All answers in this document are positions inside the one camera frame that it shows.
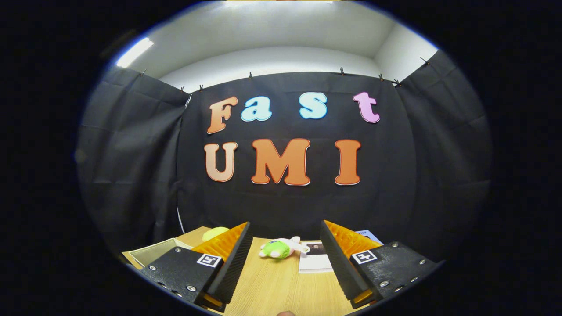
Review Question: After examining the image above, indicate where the green and pink plush toy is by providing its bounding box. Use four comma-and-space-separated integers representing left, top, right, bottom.
259, 237, 310, 260

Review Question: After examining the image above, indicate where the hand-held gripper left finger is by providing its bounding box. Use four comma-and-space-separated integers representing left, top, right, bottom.
140, 221, 254, 313

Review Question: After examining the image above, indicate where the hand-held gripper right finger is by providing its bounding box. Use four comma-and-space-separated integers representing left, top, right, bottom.
320, 219, 443, 310

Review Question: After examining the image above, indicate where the large white book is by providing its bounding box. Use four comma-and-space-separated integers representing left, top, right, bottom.
299, 241, 335, 274

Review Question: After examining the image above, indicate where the black backdrop cloth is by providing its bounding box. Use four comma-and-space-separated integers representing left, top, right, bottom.
75, 48, 494, 255

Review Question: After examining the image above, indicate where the yellow bread-shaped toy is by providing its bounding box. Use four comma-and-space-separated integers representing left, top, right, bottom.
202, 226, 230, 242

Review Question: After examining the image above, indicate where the ceiling strip light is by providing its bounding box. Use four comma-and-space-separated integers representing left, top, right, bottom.
115, 37, 155, 68

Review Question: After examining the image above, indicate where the grey fabric storage box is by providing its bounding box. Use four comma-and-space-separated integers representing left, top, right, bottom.
130, 238, 195, 268

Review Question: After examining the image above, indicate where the blue book with figure cover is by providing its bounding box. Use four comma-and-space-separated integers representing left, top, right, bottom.
355, 230, 384, 246

